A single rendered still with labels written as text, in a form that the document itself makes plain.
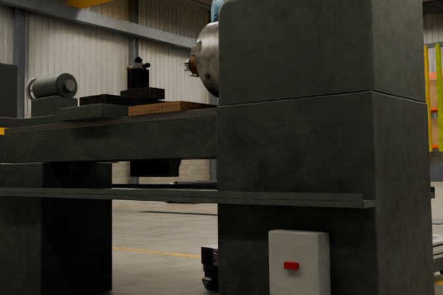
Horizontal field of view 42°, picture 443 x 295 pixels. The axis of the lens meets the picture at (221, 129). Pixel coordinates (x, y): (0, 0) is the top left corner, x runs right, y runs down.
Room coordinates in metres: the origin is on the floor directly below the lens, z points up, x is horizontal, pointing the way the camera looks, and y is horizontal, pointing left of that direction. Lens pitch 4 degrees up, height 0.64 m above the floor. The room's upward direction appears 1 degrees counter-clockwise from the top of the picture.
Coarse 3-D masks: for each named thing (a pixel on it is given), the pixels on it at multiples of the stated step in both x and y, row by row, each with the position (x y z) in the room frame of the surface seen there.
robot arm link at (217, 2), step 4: (216, 0) 2.61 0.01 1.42; (220, 0) 2.61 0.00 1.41; (212, 4) 2.65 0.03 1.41; (216, 4) 2.60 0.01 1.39; (220, 4) 2.59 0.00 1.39; (212, 8) 2.65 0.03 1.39; (216, 8) 2.59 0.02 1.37; (212, 12) 2.65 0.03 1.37; (216, 12) 2.59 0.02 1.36; (212, 16) 2.65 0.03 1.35; (216, 16) 2.61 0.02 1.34; (212, 20) 2.65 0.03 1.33; (216, 20) 2.62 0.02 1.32
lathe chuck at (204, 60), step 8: (208, 24) 2.25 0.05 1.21; (216, 24) 2.21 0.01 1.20; (200, 32) 2.23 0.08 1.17; (208, 32) 2.19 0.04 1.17; (200, 40) 2.20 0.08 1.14; (208, 40) 2.17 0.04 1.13; (208, 48) 2.16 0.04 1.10; (200, 56) 2.19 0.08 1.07; (208, 56) 2.16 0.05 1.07; (200, 64) 2.19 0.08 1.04; (208, 64) 2.17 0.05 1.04; (200, 72) 2.21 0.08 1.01; (208, 72) 2.19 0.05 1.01; (216, 72) 2.17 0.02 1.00; (208, 80) 2.21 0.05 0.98; (216, 80) 2.19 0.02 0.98; (208, 88) 2.25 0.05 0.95; (216, 88) 2.23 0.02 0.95; (216, 96) 2.29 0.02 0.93
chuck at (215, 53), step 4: (216, 32) 2.16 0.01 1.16; (216, 36) 2.15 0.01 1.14; (216, 40) 2.14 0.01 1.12; (216, 44) 2.14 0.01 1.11; (216, 48) 2.14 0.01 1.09; (216, 52) 2.14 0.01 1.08; (216, 56) 2.14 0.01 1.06; (216, 60) 2.14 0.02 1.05; (216, 64) 2.15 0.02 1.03; (216, 68) 2.16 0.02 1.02
